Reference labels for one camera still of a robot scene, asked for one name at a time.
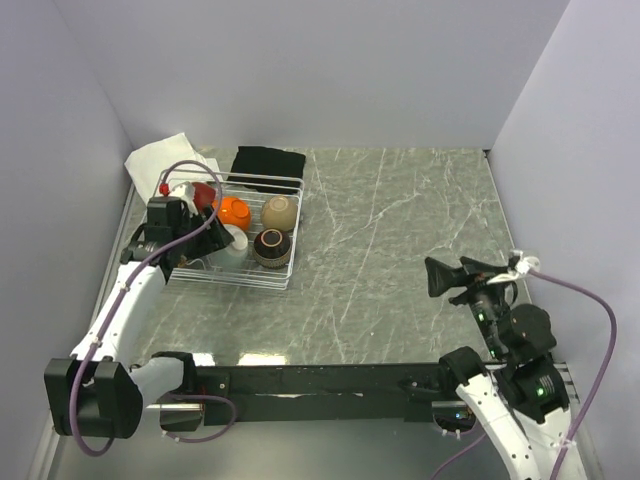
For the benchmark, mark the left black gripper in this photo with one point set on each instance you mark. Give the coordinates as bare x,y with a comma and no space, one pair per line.
213,238

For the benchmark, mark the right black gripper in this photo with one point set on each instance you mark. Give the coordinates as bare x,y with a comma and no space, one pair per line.
439,275

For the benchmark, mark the light blue bowl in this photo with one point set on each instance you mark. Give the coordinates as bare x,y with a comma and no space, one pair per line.
234,254

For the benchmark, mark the orange bowl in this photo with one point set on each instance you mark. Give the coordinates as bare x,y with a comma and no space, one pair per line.
233,211

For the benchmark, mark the dark red bowl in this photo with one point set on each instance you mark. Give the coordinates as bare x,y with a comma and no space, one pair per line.
204,195

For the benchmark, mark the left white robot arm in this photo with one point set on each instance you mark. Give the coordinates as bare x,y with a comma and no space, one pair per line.
92,393

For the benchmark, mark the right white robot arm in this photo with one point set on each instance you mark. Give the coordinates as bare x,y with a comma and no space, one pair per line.
523,406

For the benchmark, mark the dark brown patterned bowl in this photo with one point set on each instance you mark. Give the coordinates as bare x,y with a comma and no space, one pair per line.
272,248

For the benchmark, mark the tan ceramic bowl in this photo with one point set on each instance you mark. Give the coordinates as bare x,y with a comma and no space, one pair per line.
279,212

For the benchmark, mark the black folded cloth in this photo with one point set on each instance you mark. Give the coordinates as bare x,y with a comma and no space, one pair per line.
268,170

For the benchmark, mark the white folded cloth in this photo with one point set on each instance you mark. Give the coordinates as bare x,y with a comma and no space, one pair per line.
146,164

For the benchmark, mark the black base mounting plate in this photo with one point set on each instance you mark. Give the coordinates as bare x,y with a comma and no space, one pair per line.
412,392

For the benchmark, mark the white wire dish rack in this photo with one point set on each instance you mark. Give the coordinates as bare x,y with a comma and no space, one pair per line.
243,269

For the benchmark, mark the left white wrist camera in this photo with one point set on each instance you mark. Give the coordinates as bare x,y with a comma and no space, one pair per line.
184,191

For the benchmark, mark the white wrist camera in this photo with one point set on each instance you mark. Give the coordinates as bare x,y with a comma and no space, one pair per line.
184,191
520,264

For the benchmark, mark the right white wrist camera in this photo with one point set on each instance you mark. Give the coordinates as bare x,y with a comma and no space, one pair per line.
520,264

